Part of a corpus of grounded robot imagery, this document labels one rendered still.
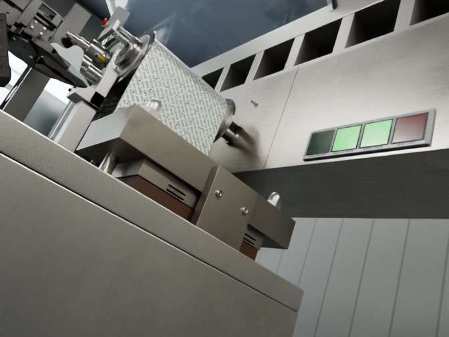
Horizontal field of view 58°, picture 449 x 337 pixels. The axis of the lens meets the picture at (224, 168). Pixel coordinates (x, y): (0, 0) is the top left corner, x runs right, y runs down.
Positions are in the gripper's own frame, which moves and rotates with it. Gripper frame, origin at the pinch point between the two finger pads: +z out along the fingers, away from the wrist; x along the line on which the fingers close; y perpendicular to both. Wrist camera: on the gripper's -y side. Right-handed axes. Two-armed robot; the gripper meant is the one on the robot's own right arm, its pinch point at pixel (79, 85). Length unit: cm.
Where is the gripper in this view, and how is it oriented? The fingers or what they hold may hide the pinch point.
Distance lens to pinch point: 80.3
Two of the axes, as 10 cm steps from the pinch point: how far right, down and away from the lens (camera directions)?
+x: -6.6, 1.0, 7.5
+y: 3.2, -8.6, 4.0
